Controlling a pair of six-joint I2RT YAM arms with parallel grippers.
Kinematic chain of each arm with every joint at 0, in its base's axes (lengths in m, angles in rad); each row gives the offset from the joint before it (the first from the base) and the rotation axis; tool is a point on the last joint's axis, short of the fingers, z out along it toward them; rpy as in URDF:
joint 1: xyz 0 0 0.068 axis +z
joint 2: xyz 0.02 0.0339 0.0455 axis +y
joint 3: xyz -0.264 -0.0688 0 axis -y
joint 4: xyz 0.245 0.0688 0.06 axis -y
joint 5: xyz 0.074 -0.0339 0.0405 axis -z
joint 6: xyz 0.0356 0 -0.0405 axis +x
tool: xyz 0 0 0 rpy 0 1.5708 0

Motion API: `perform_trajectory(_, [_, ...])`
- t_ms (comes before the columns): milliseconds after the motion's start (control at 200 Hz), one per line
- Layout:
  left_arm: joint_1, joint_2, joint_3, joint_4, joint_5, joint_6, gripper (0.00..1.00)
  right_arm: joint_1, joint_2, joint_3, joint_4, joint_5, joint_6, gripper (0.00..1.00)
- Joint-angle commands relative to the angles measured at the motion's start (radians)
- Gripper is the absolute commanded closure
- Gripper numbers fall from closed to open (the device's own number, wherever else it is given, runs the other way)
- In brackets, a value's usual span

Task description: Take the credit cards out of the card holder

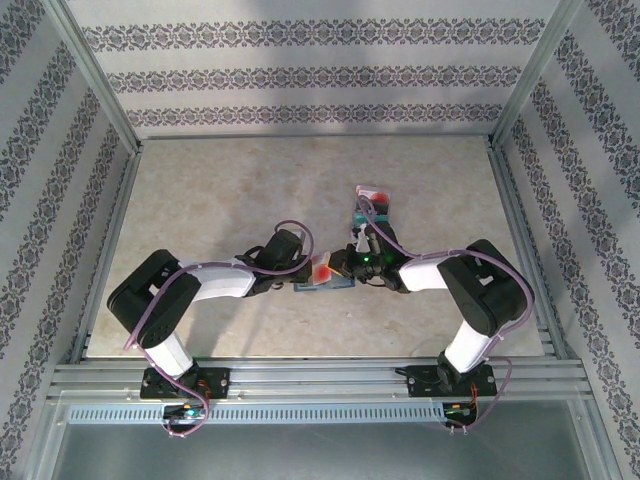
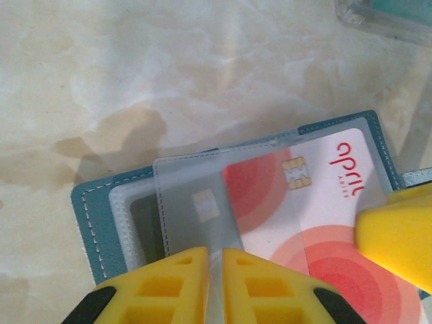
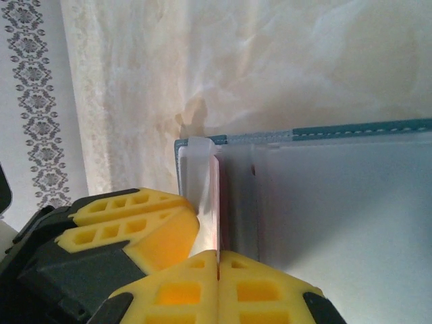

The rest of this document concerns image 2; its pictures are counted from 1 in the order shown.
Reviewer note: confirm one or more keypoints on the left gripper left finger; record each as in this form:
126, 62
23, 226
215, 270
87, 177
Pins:
162, 293

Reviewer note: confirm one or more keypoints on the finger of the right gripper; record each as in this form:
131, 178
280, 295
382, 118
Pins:
398, 236

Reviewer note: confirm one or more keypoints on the clear plastic card box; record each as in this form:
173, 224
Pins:
371, 23

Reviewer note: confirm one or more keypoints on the grey bank card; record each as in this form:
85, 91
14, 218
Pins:
189, 236

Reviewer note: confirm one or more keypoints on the white red april card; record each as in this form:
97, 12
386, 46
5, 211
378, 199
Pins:
320, 216

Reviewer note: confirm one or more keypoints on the teal leather card holder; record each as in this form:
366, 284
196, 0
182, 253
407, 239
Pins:
91, 229

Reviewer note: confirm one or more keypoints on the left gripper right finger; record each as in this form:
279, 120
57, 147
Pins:
270, 293

